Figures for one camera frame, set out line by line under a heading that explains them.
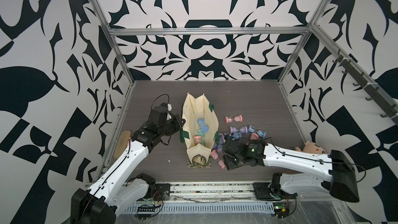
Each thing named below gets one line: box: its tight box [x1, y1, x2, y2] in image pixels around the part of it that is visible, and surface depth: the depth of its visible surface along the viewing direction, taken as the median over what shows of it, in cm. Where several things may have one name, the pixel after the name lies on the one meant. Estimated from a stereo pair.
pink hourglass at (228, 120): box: [224, 114, 244, 124], surface depth 98 cm
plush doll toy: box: [294, 140, 327, 155], surface depth 85 cm
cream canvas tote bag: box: [179, 92, 220, 164], surface depth 86 cm
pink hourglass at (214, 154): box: [210, 149, 219, 160], surface depth 85 cm
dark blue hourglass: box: [197, 117, 209, 133], surface depth 92 cm
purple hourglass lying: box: [229, 126, 249, 134], surface depth 94 cm
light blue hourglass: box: [248, 124, 267, 139], surface depth 94 cm
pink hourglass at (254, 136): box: [249, 132, 259, 140], surface depth 91 cm
